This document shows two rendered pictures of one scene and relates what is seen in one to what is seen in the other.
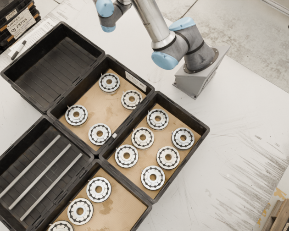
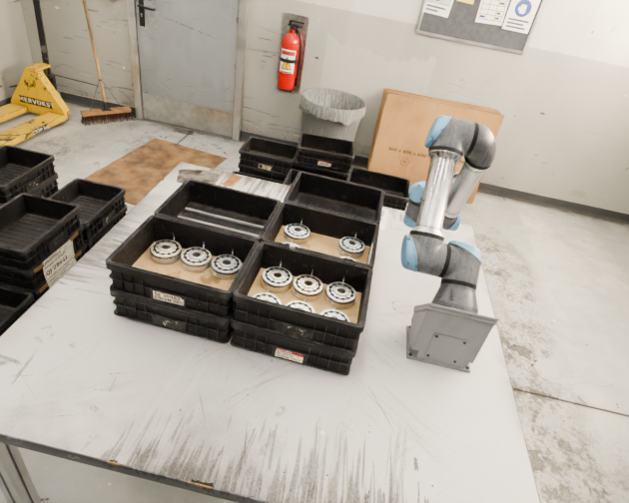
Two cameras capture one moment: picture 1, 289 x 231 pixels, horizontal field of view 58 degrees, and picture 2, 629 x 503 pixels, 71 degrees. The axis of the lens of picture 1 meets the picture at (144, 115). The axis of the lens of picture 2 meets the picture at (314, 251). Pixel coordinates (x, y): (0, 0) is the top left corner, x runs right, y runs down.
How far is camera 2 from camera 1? 105 cm
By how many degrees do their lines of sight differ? 47
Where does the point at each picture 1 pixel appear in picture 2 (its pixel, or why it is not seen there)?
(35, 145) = (248, 218)
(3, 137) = not seen: hidden behind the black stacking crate
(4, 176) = (207, 208)
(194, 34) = (464, 262)
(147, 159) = (285, 299)
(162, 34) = (426, 220)
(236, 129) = (403, 424)
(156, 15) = (436, 197)
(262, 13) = not seen: outside the picture
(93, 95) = (328, 242)
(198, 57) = (448, 291)
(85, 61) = not seen: hidden behind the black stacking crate
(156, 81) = (396, 309)
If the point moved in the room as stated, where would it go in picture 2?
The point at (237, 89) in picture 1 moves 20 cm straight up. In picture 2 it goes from (470, 409) to (495, 367)
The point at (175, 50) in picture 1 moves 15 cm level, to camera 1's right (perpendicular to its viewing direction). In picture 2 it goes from (424, 245) to (452, 273)
